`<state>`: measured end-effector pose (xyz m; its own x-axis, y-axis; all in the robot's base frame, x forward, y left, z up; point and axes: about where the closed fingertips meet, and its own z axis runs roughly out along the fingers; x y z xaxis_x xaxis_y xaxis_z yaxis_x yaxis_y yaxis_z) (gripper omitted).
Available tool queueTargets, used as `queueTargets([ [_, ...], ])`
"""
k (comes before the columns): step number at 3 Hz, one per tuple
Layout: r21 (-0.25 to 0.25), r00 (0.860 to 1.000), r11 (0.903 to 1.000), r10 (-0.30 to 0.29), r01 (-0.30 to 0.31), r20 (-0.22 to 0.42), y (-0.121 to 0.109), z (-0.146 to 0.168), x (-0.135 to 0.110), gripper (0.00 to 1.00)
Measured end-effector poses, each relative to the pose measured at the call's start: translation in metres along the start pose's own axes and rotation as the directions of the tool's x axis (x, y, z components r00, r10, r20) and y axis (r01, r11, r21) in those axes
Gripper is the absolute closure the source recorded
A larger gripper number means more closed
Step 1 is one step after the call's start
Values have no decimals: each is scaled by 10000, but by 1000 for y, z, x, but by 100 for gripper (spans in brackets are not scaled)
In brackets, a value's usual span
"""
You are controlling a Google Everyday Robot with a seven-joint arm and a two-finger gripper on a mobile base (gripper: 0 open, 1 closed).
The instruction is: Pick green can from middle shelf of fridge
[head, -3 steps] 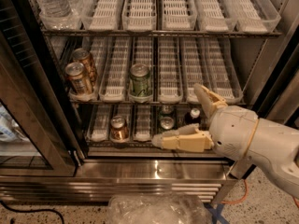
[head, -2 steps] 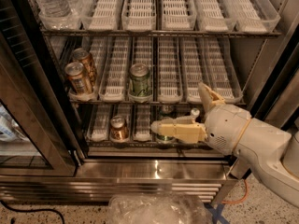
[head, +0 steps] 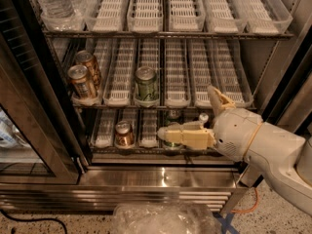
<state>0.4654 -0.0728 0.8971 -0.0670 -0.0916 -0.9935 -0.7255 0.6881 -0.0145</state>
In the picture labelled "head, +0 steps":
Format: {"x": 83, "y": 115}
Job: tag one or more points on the left dark bottle white cap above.
{"x": 204, "y": 119}

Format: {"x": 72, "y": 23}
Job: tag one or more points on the stainless steel fridge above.
{"x": 268, "y": 77}

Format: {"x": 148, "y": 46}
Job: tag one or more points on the gold can shelf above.
{"x": 86, "y": 58}
{"x": 80, "y": 78}

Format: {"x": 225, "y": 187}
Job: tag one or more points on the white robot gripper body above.
{"x": 234, "y": 131}

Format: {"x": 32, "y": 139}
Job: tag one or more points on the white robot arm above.
{"x": 283, "y": 158}

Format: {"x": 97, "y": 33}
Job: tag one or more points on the bottom wire shelf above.
{"x": 156, "y": 151}

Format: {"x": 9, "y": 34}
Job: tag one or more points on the wire shelf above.
{"x": 156, "y": 151}
{"x": 160, "y": 107}
{"x": 165, "y": 35}

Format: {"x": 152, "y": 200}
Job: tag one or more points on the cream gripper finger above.
{"x": 219, "y": 101}
{"x": 191, "y": 134}

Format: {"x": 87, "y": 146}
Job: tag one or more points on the clear plastic wrap bundle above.
{"x": 152, "y": 218}

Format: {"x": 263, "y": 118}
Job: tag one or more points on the top wire shelf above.
{"x": 165, "y": 35}

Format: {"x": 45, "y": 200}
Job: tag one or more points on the middle wire shelf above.
{"x": 160, "y": 107}

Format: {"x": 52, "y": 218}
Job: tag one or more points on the front green can bottom shelf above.
{"x": 171, "y": 145}

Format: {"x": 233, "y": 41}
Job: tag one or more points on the copper can bottom shelf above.
{"x": 124, "y": 134}

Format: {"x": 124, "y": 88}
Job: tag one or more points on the green soda can shelf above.
{"x": 146, "y": 84}

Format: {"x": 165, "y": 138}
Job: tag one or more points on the clear water bottle top shelf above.
{"x": 57, "y": 9}

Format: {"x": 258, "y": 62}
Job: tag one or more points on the rear gold can middle shelf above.
{"x": 86, "y": 58}

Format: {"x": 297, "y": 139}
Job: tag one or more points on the glass fridge door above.
{"x": 33, "y": 95}

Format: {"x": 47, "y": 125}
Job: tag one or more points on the rear green can bottom shelf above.
{"x": 174, "y": 116}

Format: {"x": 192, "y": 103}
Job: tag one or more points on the front gold can middle shelf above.
{"x": 80, "y": 78}

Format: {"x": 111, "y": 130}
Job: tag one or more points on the blue tape cross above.
{"x": 226, "y": 223}

